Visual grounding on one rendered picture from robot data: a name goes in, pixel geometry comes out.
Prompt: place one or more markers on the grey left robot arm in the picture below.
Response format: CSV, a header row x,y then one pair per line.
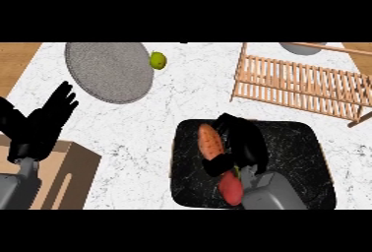
x,y
18,183

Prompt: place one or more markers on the black marble tray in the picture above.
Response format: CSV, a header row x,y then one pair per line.
x,y
292,154

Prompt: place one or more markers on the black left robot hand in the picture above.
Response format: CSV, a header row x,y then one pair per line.
x,y
44,124

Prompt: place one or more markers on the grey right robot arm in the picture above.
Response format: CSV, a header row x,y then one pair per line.
x,y
271,190

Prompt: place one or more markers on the red radish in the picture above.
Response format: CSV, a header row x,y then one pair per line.
x,y
231,187

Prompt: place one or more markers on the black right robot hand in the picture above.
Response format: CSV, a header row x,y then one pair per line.
x,y
244,141

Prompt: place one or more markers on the orange sweet potato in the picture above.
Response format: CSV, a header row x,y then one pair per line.
x,y
210,141

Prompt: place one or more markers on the green lime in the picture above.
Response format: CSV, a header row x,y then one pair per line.
x,y
159,60

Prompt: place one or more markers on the grey bowl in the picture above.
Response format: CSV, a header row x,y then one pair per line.
x,y
303,49

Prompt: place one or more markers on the grey round placemat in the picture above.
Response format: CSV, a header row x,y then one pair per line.
x,y
110,72

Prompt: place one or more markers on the wooden tiered shelf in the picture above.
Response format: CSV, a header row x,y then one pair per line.
x,y
300,82

